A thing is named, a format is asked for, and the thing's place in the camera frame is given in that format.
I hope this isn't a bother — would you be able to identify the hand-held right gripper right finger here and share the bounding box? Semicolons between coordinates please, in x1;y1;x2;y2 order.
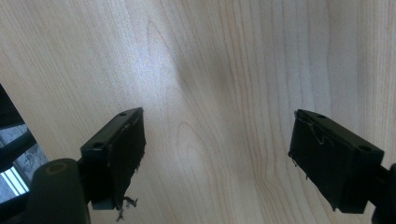
288;108;386;216

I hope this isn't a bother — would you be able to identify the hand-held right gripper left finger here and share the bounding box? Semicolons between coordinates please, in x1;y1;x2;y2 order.
79;106;148;222

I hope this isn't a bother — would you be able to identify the black metal frame bar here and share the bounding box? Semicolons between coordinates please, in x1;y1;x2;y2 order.
0;83;38;172

